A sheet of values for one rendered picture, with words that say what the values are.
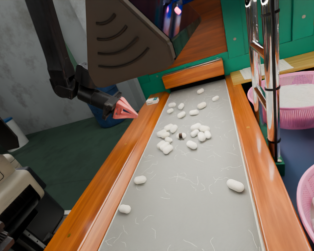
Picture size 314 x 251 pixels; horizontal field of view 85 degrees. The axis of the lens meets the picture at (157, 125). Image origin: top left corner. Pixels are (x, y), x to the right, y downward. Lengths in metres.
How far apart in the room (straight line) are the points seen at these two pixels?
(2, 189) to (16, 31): 3.57
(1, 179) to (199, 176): 0.69
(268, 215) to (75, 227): 0.39
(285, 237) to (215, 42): 0.79
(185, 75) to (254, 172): 0.62
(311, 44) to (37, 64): 3.93
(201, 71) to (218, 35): 0.17
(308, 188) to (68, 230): 0.49
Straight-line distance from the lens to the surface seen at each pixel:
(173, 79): 0.92
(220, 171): 0.45
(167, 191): 0.44
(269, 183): 0.39
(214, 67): 0.89
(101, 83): 0.17
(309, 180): 0.42
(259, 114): 0.60
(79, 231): 0.47
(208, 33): 0.93
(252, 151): 0.46
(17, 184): 0.82
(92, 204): 0.50
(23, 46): 4.16
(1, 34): 4.41
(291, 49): 1.00
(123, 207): 0.45
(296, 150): 0.60
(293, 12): 0.97
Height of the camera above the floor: 1.07
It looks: 27 degrees down
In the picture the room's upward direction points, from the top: 22 degrees counter-clockwise
